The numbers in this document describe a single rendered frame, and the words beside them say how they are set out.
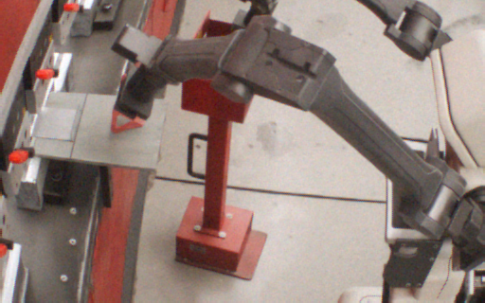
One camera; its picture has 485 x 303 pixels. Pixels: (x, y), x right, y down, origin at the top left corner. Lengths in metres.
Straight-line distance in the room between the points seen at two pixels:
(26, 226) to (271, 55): 0.79
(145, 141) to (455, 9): 2.55
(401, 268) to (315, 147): 1.54
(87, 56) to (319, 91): 1.07
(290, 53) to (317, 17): 2.57
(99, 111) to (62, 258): 0.32
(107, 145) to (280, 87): 0.67
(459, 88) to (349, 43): 2.19
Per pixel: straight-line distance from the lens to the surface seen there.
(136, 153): 1.58
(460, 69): 1.34
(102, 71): 1.94
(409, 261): 1.51
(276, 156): 2.96
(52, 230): 1.63
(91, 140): 1.61
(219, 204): 2.48
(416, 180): 1.16
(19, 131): 1.39
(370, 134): 1.07
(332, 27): 3.53
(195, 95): 2.10
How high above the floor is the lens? 2.17
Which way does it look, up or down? 46 degrees down
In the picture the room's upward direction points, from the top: 6 degrees clockwise
